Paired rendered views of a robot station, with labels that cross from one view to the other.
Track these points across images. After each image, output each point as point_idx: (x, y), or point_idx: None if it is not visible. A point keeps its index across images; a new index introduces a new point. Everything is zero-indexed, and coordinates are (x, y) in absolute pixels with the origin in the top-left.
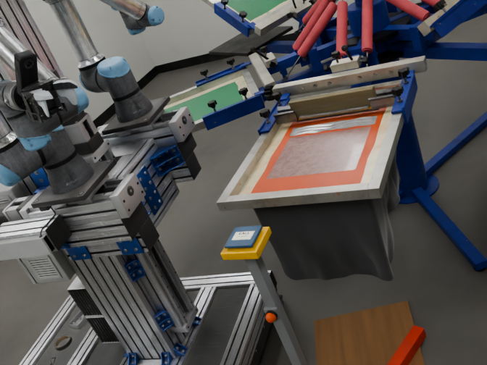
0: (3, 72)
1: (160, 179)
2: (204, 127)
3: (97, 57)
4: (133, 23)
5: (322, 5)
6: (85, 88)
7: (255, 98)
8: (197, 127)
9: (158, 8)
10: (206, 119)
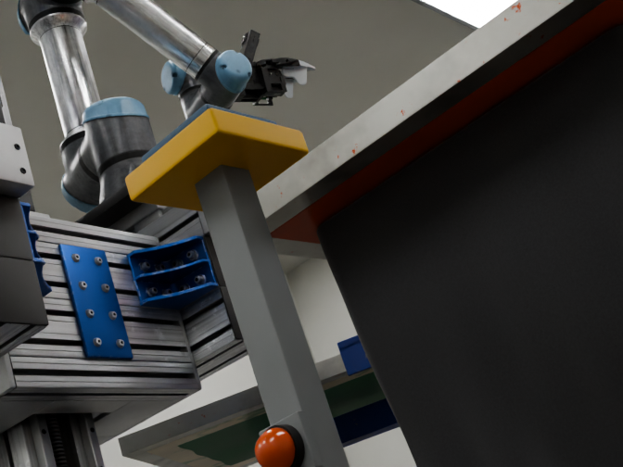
0: None
1: (146, 315)
2: (342, 369)
3: None
4: (197, 104)
5: None
6: (67, 200)
7: None
8: (325, 368)
9: (239, 54)
10: (346, 347)
